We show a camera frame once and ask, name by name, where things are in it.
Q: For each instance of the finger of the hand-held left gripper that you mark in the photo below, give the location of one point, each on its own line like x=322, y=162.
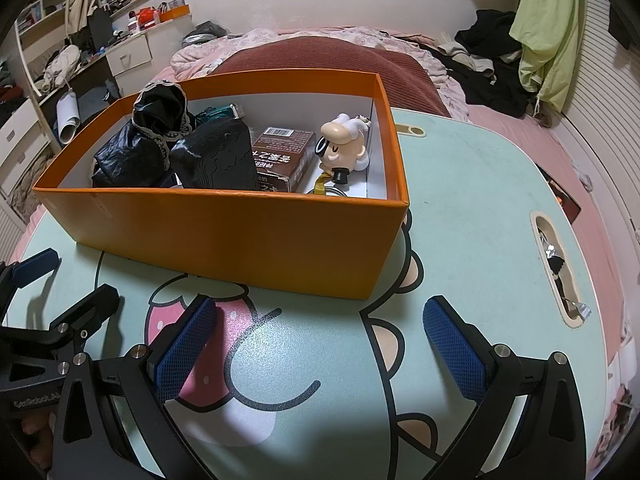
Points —
x=90, y=305
x=35, y=262

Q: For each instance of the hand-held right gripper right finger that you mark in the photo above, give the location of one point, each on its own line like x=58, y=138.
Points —
x=455, y=355

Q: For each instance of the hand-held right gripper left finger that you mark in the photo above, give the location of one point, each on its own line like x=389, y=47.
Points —
x=185, y=350

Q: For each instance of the large orange cardboard box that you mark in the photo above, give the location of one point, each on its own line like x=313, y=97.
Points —
x=225, y=240

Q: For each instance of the teal gadget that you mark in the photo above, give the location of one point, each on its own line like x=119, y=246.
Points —
x=215, y=114

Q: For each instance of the red container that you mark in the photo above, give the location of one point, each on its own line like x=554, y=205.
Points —
x=146, y=17

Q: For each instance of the person's left hand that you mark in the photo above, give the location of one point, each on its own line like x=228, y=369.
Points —
x=35, y=435

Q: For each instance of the white drawer cabinet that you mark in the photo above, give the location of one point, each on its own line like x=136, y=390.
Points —
x=20, y=145

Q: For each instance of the crumpled foil wrapper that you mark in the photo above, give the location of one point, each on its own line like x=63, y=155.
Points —
x=552, y=255

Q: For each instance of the black lace-trimmed cloth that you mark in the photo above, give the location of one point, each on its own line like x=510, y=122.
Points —
x=125, y=155

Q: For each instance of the white paper roll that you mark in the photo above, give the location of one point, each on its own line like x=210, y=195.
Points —
x=67, y=115

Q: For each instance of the black wavy-patterned cloth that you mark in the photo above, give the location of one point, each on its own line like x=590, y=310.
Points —
x=215, y=160

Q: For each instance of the dark box with orange print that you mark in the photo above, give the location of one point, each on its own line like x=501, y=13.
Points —
x=567, y=200

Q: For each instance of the white bag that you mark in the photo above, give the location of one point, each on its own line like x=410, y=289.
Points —
x=62, y=62

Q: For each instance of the brown packet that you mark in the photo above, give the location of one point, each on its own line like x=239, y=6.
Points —
x=285, y=160

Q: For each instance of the white desk drawer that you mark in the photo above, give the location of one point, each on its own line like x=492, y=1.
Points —
x=130, y=57

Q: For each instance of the white shelf unit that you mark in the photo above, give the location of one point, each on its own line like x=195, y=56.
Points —
x=30, y=35

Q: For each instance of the black monitor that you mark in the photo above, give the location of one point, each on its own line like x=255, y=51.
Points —
x=100, y=27

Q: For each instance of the pile of black clothes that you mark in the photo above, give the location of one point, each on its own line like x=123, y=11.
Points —
x=495, y=85

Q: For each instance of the grey black bag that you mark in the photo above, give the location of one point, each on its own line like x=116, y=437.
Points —
x=205, y=32

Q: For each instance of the small orange box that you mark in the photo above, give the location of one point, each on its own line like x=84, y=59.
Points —
x=175, y=12

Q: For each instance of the pink floral blanket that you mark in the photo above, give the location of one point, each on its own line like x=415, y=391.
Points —
x=260, y=37

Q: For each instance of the maroon pillow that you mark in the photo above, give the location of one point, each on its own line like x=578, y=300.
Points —
x=325, y=60

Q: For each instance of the light green hanging cloth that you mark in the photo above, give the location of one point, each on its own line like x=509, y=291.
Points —
x=545, y=35

